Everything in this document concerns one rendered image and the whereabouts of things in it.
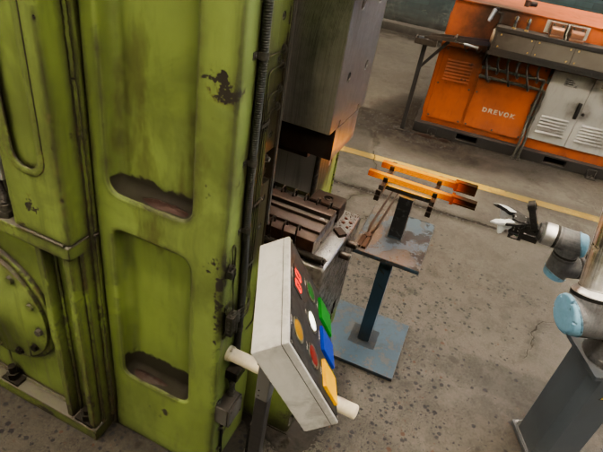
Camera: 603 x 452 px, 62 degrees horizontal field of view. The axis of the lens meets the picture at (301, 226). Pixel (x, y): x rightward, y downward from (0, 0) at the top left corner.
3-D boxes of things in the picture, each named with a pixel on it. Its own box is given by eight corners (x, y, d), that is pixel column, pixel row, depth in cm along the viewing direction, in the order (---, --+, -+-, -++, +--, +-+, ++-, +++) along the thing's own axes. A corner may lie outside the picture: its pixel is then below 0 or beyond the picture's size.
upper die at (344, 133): (353, 137, 157) (359, 108, 152) (329, 160, 141) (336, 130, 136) (236, 100, 168) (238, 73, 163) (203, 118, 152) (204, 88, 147)
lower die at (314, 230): (332, 228, 177) (336, 208, 172) (310, 257, 162) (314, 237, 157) (230, 190, 188) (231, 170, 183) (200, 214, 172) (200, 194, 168)
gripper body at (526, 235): (504, 236, 198) (536, 247, 195) (512, 218, 194) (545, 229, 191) (506, 227, 204) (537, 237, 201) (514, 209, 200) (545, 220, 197)
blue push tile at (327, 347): (333, 344, 124) (322, 324, 120) (335, 369, 118) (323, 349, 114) (326, 346, 125) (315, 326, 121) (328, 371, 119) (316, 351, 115)
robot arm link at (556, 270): (573, 286, 199) (588, 262, 192) (546, 282, 199) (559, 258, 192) (563, 271, 207) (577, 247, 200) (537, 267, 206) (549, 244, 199)
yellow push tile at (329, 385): (335, 377, 116) (324, 357, 112) (338, 405, 110) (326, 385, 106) (328, 379, 117) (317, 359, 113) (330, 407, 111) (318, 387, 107)
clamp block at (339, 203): (344, 212, 187) (347, 198, 183) (336, 223, 180) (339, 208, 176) (315, 202, 190) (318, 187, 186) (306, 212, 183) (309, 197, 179)
